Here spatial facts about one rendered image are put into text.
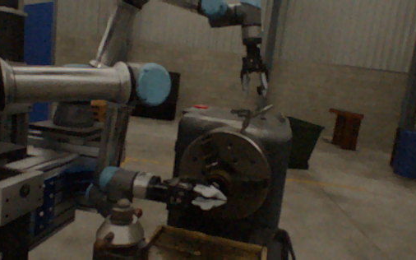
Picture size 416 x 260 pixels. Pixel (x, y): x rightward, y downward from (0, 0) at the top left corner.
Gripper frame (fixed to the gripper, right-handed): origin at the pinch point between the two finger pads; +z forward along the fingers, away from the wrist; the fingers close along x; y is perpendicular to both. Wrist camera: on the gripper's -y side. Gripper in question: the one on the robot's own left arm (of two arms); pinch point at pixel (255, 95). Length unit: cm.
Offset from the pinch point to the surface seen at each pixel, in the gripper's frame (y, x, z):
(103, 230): 79, -19, 19
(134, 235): 78, -15, 21
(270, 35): -965, -16, -174
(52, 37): -333, -339, -104
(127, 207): 77, -16, 16
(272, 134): 2.3, 6.0, 15.2
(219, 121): 0.6, -14.5, 9.5
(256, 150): 18.8, 1.2, 17.9
